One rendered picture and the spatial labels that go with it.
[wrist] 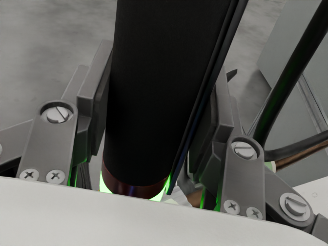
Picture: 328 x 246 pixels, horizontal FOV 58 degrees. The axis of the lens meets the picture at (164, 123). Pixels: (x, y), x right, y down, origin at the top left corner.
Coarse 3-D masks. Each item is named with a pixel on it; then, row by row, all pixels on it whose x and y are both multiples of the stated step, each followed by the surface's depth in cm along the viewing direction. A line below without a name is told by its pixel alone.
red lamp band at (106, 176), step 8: (104, 168) 13; (104, 176) 14; (112, 176) 13; (168, 176) 14; (112, 184) 13; (120, 184) 13; (128, 184) 13; (152, 184) 13; (160, 184) 13; (120, 192) 13; (128, 192) 13; (136, 192) 13; (144, 192) 13; (152, 192) 14
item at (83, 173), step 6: (84, 162) 64; (78, 168) 70; (84, 168) 63; (78, 174) 69; (84, 174) 62; (78, 180) 69; (84, 180) 61; (90, 180) 57; (78, 186) 70; (84, 186) 61; (90, 186) 56
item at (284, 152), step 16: (320, 16) 14; (304, 32) 15; (320, 32) 14; (304, 48) 15; (288, 64) 16; (304, 64) 15; (288, 80) 16; (272, 96) 17; (272, 112) 18; (256, 128) 20; (304, 144) 27; (272, 160) 24
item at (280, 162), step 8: (320, 144) 30; (304, 152) 29; (312, 152) 29; (280, 160) 27; (288, 160) 27; (296, 160) 28; (280, 168) 27; (192, 192) 23; (200, 192) 23; (192, 200) 22; (200, 200) 22
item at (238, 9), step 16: (240, 0) 8; (240, 16) 9; (224, 32) 9; (224, 48) 9; (208, 64) 11; (208, 80) 10; (208, 96) 11; (192, 112) 12; (192, 128) 12; (176, 160) 14; (176, 176) 14
